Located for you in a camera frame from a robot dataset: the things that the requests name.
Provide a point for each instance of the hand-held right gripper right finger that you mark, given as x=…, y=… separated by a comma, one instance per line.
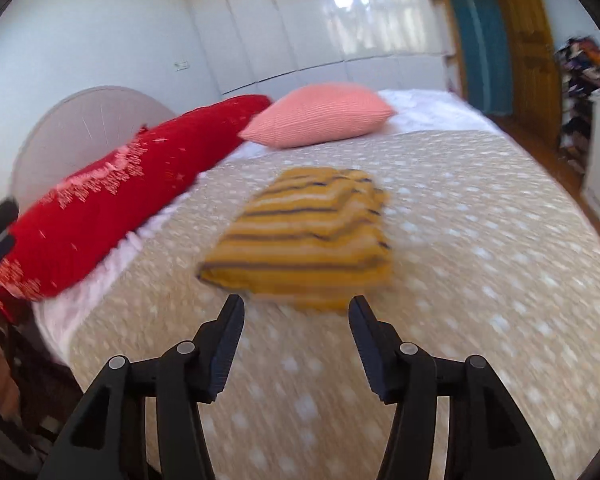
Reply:
x=367, y=345

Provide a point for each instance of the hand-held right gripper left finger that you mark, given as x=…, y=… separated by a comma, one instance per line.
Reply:
x=225, y=345

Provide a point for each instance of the yellow striped sweater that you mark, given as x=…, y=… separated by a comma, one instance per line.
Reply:
x=305, y=240

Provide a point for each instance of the cluttered clothes rack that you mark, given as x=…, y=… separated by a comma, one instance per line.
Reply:
x=580, y=90

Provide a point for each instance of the person's left hand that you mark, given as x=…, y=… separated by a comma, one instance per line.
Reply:
x=0, y=380

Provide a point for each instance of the red floral long pillow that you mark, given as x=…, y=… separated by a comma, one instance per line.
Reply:
x=105, y=200

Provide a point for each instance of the beige dotted blanket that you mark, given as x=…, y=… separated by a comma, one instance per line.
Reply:
x=480, y=285

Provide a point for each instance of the white round headboard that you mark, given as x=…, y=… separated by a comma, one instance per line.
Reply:
x=80, y=125

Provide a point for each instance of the pink ribbed pillow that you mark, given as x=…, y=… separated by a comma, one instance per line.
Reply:
x=320, y=115

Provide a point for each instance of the teal curtain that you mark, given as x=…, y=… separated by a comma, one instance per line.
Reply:
x=480, y=45

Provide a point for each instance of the wooden door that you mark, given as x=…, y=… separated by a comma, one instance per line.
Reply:
x=535, y=60

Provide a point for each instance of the white glossy wardrobe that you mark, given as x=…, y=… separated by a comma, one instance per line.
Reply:
x=305, y=20

